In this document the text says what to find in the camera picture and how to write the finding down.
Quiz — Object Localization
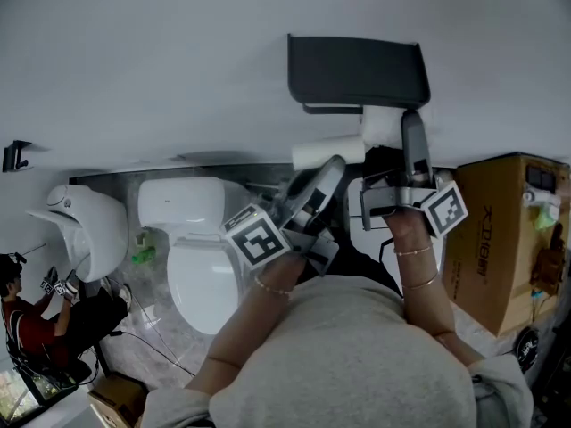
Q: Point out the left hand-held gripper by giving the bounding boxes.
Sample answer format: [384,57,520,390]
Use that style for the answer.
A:
[220,154,347,276]

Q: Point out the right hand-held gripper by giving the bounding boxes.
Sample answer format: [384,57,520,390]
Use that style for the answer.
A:
[359,109,469,239]

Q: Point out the thick white toilet paper roll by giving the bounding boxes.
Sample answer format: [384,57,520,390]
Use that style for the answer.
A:
[360,103,406,149]

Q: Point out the person's left forearm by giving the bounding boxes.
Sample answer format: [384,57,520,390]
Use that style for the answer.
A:
[184,256,310,391]

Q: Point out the person's right forearm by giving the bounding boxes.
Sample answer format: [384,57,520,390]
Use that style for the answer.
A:
[385,211,486,368]

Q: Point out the black paper towel dispenser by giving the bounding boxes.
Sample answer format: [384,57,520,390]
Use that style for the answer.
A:
[286,32,433,116]

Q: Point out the person's black trousers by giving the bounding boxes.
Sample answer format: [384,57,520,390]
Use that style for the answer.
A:
[296,227,405,300]

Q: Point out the gold bangle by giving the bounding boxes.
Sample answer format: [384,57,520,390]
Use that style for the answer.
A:
[401,271,441,291]

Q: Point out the large cardboard box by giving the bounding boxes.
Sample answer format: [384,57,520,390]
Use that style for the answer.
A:
[443,151,571,339]

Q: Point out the white tube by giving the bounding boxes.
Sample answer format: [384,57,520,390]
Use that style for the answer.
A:
[522,188,561,209]

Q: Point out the green tissue pack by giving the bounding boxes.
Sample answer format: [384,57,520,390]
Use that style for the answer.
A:
[534,206,559,232]

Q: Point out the person's grey sweater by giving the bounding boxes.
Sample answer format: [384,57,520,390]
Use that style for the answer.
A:
[140,275,535,428]

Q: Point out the green bottle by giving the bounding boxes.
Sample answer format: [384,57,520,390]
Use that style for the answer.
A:
[132,246,157,266]

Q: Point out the brown plush toy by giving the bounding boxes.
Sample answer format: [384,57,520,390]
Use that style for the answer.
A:
[529,222,568,297]

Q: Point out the black round disc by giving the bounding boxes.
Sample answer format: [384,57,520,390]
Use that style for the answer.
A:
[514,326,542,373]

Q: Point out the small cardboard box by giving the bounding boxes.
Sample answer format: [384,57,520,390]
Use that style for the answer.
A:
[87,374,149,428]

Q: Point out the black framed window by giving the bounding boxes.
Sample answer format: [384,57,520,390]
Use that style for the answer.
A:
[0,354,79,421]

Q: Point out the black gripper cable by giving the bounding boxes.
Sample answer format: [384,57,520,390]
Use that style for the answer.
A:
[378,237,396,265]

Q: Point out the beaded bracelet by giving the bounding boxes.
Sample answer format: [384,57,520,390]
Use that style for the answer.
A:
[393,244,433,257]
[252,276,294,297]

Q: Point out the black switch panel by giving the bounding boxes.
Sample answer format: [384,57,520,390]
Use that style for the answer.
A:
[525,163,558,192]

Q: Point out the white wall urinal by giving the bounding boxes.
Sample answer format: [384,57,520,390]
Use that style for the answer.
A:
[25,184,130,284]

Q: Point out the black floor cable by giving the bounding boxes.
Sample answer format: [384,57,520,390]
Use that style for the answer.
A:
[109,327,197,378]

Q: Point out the black wall bracket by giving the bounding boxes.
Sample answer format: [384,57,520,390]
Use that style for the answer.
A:
[2,139,34,174]

